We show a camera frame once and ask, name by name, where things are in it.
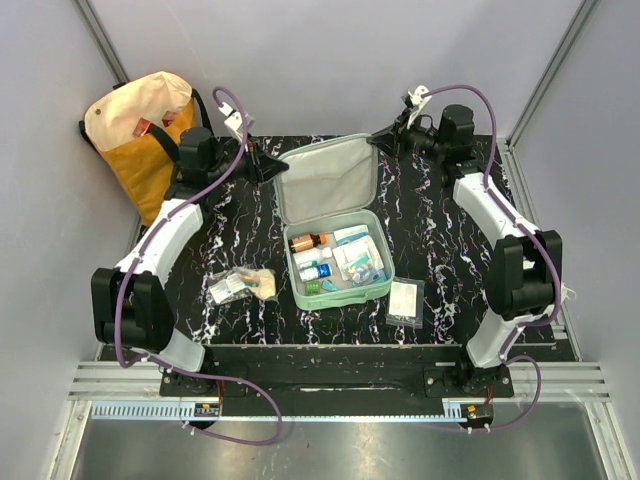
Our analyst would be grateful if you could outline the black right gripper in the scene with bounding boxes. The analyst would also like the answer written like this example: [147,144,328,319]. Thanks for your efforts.
[366,109,445,164]

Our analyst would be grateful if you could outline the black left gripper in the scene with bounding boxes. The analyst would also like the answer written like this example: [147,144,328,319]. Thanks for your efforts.
[209,135,291,189]

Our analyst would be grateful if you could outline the brown bottle orange cap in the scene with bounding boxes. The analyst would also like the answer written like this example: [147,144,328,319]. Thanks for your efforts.
[288,233,328,253]

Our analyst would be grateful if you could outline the white pill bottle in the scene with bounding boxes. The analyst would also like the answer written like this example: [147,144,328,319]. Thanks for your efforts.
[293,247,332,269]

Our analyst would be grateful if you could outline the mint green medicine case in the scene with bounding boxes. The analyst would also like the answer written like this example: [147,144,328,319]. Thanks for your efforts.
[273,133,395,311]

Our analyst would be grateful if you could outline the clear bag yellow items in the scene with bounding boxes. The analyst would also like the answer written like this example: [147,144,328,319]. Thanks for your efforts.
[233,267,277,301]

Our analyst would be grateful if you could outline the clear bag white leaflets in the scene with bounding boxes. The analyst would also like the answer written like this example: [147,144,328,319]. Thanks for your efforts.
[206,271,251,305]

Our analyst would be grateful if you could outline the white gauze pad packet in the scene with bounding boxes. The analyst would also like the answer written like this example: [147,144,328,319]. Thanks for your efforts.
[332,235,384,281]

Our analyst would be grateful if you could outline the small green box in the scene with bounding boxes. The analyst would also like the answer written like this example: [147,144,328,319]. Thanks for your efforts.
[305,280,322,296]

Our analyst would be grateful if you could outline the blue mask packet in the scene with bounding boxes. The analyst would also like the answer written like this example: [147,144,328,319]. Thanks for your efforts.
[333,224,392,287]

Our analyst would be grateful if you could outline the cyan sachet strip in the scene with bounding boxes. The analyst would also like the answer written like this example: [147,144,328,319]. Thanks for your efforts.
[322,280,337,292]

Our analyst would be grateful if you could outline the teal plaster packet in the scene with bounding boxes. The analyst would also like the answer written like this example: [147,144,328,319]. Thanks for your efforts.
[343,253,387,287]

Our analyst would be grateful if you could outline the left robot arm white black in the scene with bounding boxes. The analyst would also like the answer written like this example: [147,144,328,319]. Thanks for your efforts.
[91,127,289,396]

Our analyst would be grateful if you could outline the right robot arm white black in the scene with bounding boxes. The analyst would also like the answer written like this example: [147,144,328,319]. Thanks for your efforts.
[369,104,563,396]

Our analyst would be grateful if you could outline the orange tote bag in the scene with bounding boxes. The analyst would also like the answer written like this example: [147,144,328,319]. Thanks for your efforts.
[79,71,210,226]

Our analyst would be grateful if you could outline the clear bag white pads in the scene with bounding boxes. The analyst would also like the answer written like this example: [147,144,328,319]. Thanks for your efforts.
[385,277,425,330]

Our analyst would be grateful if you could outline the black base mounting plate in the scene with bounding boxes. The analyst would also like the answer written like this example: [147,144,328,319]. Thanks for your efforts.
[158,343,516,416]

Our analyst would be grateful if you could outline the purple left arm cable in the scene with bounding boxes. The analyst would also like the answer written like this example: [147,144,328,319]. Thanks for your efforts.
[113,87,284,446]

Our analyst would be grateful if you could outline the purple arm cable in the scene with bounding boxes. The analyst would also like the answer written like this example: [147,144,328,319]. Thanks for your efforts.
[113,87,284,446]
[424,84,564,432]

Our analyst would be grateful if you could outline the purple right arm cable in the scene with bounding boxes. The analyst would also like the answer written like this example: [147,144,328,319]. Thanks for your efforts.
[424,84,564,432]

